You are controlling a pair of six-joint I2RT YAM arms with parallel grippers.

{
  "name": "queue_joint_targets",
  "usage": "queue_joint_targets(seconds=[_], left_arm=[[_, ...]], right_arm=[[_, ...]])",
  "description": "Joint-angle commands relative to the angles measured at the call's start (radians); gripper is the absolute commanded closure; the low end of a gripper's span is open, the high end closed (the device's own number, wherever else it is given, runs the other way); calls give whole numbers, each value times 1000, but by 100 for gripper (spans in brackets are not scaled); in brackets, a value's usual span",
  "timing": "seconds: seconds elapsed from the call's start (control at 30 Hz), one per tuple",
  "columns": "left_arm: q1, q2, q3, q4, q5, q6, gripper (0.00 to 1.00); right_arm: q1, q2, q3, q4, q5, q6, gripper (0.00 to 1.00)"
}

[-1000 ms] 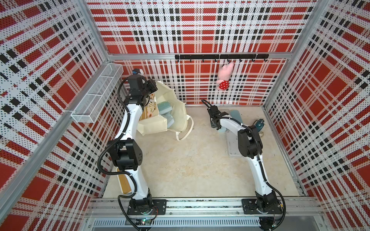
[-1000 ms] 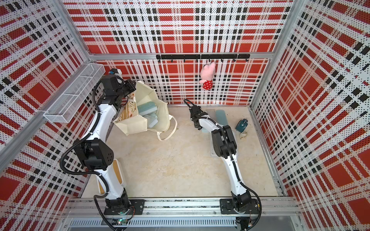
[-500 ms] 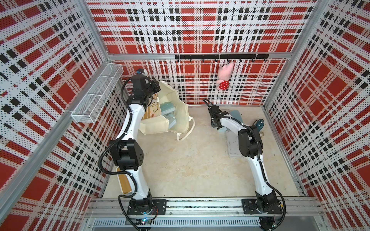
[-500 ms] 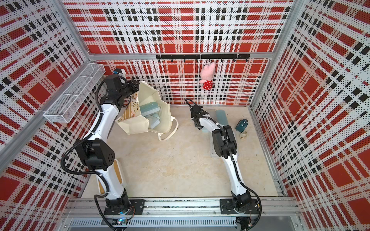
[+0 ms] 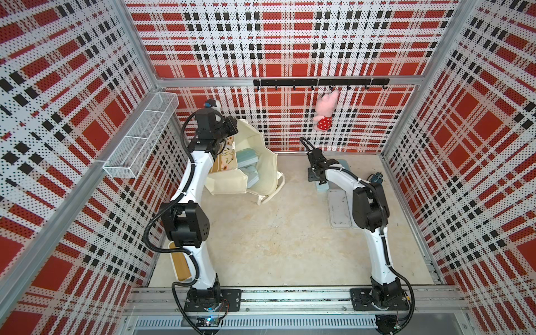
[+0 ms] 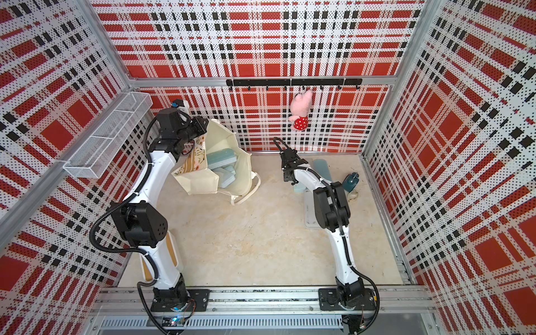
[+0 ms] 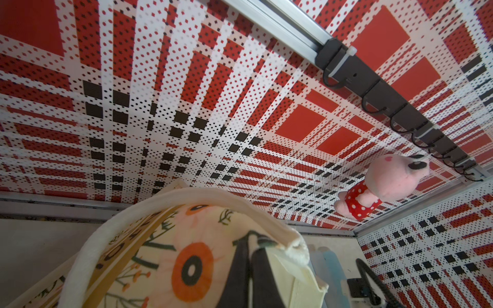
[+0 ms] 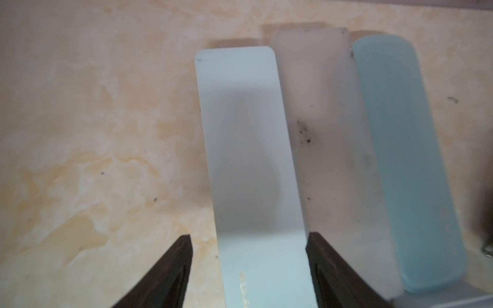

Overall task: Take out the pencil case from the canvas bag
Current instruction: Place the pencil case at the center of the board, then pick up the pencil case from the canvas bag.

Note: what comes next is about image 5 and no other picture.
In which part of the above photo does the cream floral canvas bag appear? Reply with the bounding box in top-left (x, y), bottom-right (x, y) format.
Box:
top-left (205, 120), bottom-right (286, 205)

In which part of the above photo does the white pencil case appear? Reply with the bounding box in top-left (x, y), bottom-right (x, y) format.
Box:
top-left (327, 189), bottom-right (352, 229)

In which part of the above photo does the light blue box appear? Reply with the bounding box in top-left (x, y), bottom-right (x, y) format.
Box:
top-left (315, 182), bottom-right (330, 193)
top-left (236, 148), bottom-right (259, 168)

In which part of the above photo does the teal pencil case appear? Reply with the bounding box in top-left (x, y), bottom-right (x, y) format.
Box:
top-left (338, 159), bottom-right (350, 170)

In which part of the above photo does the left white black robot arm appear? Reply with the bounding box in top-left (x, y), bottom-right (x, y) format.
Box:
top-left (142, 99), bottom-right (238, 311)

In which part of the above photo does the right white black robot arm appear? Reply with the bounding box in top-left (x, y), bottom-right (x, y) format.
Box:
top-left (300, 138), bottom-right (415, 314)

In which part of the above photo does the light blue box in bag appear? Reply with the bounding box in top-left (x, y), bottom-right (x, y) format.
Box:
top-left (236, 148), bottom-right (259, 168)

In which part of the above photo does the pink plush pig toy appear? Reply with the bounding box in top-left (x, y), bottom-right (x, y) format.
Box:
top-left (313, 90), bottom-right (339, 131)

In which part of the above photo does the teal alarm clock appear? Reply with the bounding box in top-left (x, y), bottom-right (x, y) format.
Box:
top-left (367, 172), bottom-right (383, 184)

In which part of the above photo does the white box wooden lid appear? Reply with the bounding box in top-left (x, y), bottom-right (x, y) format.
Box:
top-left (168, 253), bottom-right (193, 283)

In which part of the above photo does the white wire mesh shelf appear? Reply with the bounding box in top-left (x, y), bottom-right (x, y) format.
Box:
top-left (103, 92), bottom-right (178, 179)

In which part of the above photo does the black wall hook rail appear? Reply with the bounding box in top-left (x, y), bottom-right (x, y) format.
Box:
top-left (253, 78), bottom-right (390, 88)

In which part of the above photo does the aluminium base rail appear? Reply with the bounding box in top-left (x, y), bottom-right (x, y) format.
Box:
top-left (121, 285), bottom-right (472, 335)

